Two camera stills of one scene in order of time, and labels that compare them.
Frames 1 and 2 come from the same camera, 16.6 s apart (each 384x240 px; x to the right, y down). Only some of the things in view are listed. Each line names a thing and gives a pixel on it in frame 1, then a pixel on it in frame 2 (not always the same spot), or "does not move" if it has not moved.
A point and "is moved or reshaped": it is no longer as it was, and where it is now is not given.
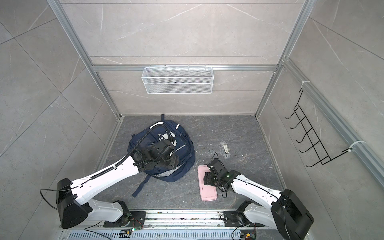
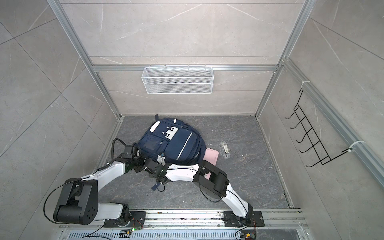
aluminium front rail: [177, 225] does not move
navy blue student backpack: [165, 130] is moved or reshaped
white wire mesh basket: [178, 80] does not move
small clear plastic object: [225, 149] does not move
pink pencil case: [208, 193] is moved or reshaped
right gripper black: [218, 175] to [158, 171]
